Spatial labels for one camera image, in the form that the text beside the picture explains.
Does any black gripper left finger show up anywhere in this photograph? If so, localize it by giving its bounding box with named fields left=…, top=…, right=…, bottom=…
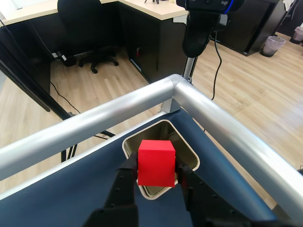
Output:
left=81, top=152, right=140, bottom=227

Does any beige square metal container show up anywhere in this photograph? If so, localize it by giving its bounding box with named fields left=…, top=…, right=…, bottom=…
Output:
left=122, top=119, right=200, bottom=201

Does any trash bin with clear liner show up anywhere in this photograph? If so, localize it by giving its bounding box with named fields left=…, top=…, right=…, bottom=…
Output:
left=260, top=35, right=286, bottom=57

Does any silver aluminium table frame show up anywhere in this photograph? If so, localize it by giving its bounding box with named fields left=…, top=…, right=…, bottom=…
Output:
left=0, top=73, right=303, bottom=213

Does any black low cabinet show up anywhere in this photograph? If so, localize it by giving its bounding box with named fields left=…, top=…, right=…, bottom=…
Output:
left=213, top=0, right=288, bottom=57

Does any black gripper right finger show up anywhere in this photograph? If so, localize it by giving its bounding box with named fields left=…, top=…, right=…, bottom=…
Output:
left=174, top=157, right=252, bottom=227

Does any red cube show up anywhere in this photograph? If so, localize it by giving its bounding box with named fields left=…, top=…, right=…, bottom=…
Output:
left=136, top=140, right=176, bottom=188

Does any beige desk with black panels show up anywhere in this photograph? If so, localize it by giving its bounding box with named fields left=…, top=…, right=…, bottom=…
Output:
left=0, top=0, right=190, bottom=113

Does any pink trash bin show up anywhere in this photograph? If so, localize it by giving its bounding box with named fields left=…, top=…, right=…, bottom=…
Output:
left=293, top=26, right=303, bottom=44

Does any black logitech webcam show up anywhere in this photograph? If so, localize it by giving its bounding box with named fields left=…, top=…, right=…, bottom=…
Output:
left=176, top=0, right=241, bottom=57

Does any black webcam cable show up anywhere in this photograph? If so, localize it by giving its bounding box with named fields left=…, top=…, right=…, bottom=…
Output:
left=210, top=30, right=223, bottom=101

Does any black swivel office chair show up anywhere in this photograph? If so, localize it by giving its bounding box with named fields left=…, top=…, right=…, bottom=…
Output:
left=56, top=0, right=119, bottom=74

